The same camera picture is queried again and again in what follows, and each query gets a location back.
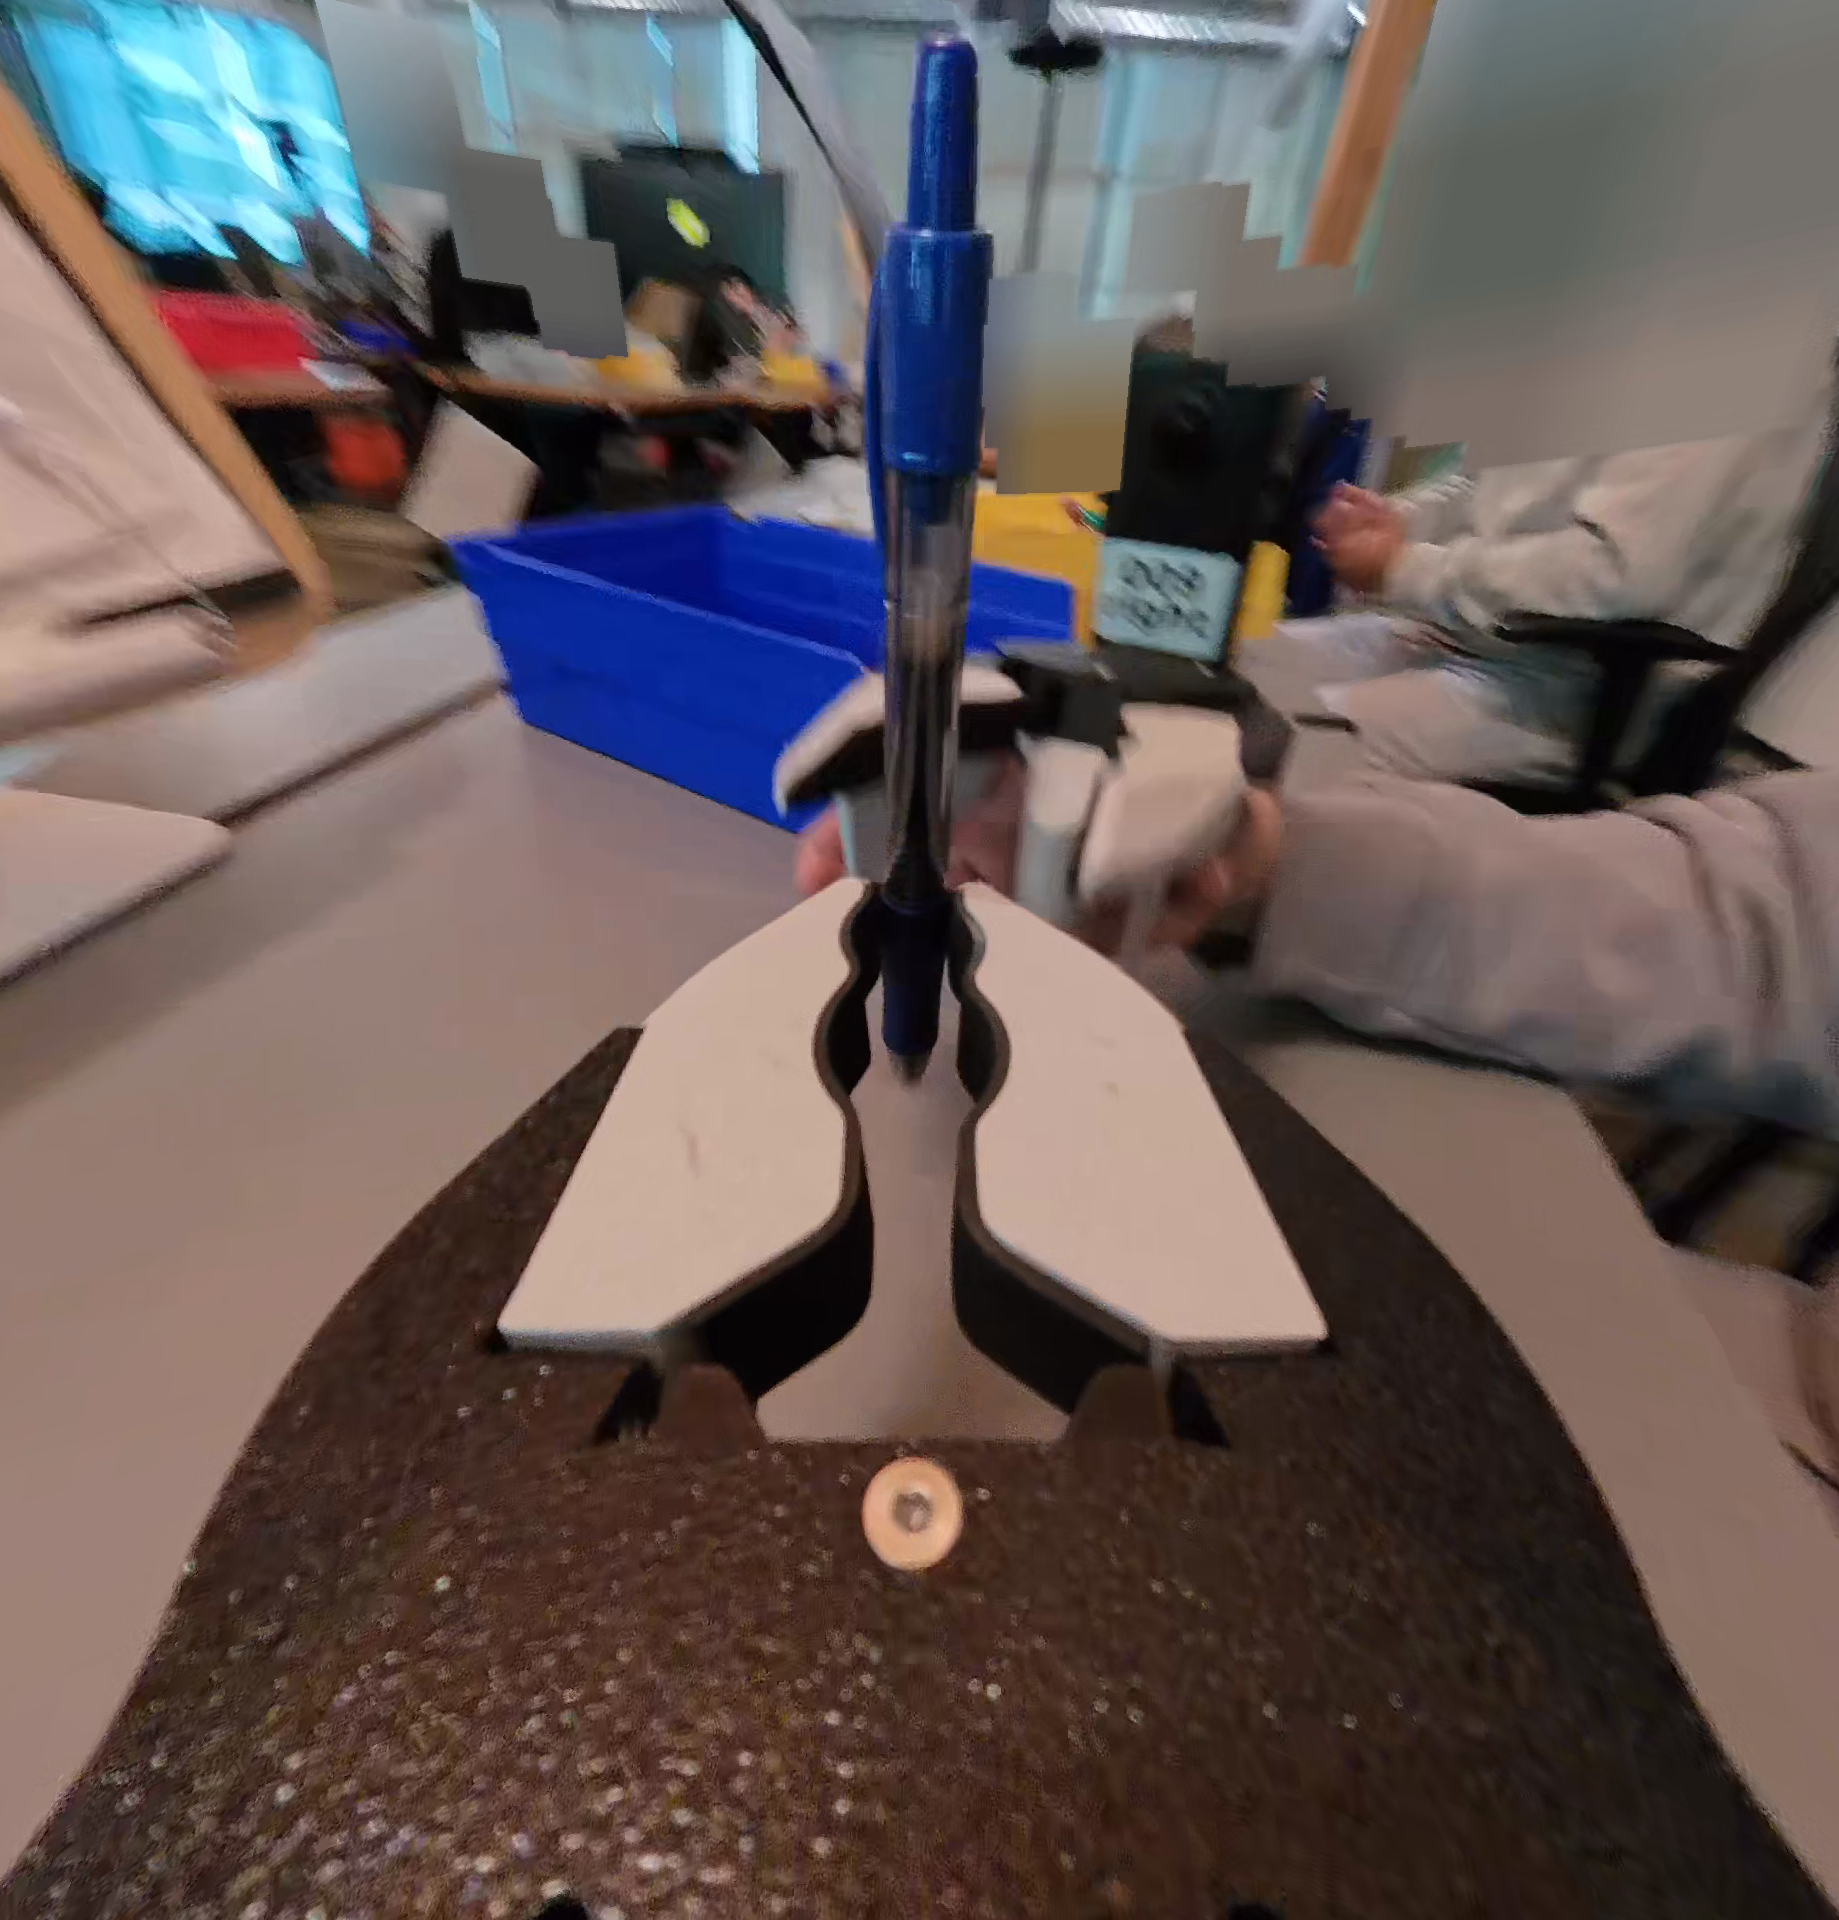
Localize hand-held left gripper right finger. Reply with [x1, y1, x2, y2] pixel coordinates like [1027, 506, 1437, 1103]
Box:
[949, 883, 1332, 1414]

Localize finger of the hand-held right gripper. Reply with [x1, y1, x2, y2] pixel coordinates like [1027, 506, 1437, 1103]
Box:
[774, 659, 1029, 880]
[1013, 706, 1253, 935]

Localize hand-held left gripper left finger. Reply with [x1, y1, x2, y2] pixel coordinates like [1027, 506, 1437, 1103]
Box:
[496, 880, 877, 1395]

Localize blue plastic bin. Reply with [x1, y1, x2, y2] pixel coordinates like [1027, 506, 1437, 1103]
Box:
[450, 502, 1078, 835]

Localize blue pen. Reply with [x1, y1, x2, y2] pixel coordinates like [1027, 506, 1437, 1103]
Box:
[863, 33, 996, 1084]

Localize person's right forearm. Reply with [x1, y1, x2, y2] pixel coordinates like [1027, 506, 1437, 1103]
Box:
[1249, 757, 1839, 1150]

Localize grey desk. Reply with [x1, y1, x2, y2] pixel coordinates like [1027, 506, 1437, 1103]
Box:
[0, 586, 1839, 1920]

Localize person's right hand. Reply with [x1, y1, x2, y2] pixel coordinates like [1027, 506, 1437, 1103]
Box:
[792, 757, 1290, 968]

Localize large yellow plastic bin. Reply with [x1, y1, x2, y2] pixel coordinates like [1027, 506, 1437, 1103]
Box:
[971, 487, 1297, 647]

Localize background wooden table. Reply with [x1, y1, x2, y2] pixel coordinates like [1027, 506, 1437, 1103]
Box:
[205, 361, 846, 425]

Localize black office chair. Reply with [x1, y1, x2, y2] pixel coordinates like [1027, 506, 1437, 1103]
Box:
[1489, 436, 1839, 812]

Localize red plastic bin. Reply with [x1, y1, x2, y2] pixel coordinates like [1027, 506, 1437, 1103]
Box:
[155, 290, 329, 368]

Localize printed paper sheets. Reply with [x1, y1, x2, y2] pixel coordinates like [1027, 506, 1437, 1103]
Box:
[0, 142, 291, 753]

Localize wooden document stand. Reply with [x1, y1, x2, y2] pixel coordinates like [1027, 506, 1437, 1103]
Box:
[0, 31, 503, 1006]

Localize black wall screen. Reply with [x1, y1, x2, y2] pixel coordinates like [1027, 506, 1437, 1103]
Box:
[582, 148, 789, 303]

